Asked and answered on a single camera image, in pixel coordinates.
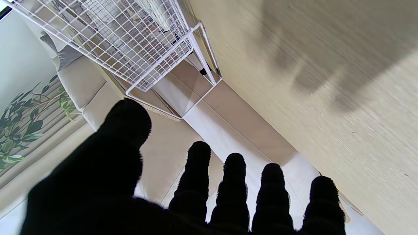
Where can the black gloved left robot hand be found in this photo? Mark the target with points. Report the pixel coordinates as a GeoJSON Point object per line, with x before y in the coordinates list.
{"type": "Point", "coordinates": [98, 189]}

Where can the cream round-key keyboard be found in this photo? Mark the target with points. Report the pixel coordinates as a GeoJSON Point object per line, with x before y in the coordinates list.
{"type": "Point", "coordinates": [160, 13]}

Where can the beige pleated curtain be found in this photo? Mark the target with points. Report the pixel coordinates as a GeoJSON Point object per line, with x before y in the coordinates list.
{"type": "Point", "coordinates": [49, 143]}

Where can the beige fabric sofa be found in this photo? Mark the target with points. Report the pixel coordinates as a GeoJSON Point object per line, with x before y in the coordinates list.
{"type": "Point", "coordinates": [163, 156]}

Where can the tall green leafy plant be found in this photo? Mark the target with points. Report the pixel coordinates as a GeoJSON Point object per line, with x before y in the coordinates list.
{"type": "Point", "coordinates": [26, 124]}

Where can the grey sofa cushion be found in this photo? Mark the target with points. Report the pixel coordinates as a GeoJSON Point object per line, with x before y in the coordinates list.
{"type": "Point", "coordinates": [67, 55]}

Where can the wooden-topped tabletop organizer frame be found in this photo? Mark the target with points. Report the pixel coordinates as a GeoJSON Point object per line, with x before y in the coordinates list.
{"type": "Point", "coordinates": [161, 112]}

